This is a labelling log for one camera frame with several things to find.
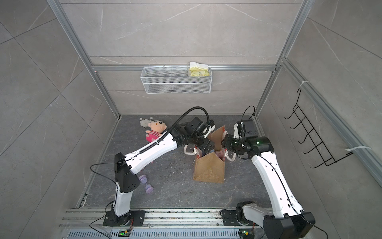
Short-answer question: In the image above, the purple hourglass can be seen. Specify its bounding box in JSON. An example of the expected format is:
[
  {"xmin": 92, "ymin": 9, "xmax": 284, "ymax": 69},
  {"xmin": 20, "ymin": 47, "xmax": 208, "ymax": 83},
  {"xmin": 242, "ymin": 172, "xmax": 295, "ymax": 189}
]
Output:
[{"xmin": 138, "ymin": 174, "xmax": 154, "ymax": 194}]

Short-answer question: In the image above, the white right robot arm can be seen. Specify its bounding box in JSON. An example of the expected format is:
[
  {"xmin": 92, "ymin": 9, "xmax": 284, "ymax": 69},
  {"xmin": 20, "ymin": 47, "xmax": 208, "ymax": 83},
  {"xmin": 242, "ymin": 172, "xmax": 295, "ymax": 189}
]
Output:
[{"xmin": 222, "ymin": 119, "xmax": 315, "ymax": 239}]

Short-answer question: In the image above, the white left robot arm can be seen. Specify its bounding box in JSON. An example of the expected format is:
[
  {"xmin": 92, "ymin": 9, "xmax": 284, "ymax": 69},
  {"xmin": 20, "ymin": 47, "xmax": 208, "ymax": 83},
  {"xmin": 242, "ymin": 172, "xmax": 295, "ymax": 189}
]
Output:
[{"xmin": 112, "ymin": 117, "xmax": 215, "ymax": 218}]

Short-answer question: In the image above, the pink plush doll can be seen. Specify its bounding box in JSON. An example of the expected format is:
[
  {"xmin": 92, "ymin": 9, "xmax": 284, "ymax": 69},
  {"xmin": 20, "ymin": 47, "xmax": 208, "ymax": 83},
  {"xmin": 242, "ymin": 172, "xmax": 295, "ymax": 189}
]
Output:
[{"xmin": 146, "ymin": 120, "xmax": 167, "ymax": 142}]

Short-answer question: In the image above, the white fluffy plush toy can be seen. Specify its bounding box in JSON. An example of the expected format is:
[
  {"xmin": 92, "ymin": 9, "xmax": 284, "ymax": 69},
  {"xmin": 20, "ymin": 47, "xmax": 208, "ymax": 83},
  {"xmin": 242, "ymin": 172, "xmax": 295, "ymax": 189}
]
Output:
[{"xmin": 139, "ymin": 117, "xmax": 153, "ymax": 128}]

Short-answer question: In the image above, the yellow wipes packet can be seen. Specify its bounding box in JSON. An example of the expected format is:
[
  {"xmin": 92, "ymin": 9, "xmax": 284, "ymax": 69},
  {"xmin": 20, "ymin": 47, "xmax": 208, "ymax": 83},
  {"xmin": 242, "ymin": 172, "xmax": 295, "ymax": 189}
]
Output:
[{"xmin": 188, "ymin": 62, "xmax": 210, "ymax": 77}]

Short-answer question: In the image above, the white wire wall basket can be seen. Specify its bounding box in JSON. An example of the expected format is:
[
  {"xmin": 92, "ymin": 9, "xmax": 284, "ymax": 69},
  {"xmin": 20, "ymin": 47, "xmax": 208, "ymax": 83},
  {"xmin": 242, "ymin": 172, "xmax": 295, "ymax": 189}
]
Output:
[{"xmin": 140, "ymin": 66, "xmax": 212, "ymax": 94}]

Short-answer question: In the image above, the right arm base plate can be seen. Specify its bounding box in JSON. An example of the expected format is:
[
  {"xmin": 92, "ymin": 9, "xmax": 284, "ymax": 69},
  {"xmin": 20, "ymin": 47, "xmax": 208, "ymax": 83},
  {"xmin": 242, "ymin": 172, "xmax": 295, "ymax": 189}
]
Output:
[{"xmin": 220, "ymin": 208, "xmax": 263, "ymax": 228}]

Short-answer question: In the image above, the black wire hook rack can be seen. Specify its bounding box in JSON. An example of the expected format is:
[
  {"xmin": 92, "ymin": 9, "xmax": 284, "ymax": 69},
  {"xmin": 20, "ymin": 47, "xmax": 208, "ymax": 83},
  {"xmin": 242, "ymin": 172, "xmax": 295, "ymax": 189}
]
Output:
[{"xmin": 284, "ymin": 88, "xmax": 354, "ymax": 169}]

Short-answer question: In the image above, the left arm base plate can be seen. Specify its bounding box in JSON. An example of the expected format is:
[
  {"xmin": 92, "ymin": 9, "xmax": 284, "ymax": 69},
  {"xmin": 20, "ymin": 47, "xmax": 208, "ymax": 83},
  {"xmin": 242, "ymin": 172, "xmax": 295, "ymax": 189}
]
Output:
[{"xmin": 102, "ymin": 210, "xmax": 146, "ymax": 227}]

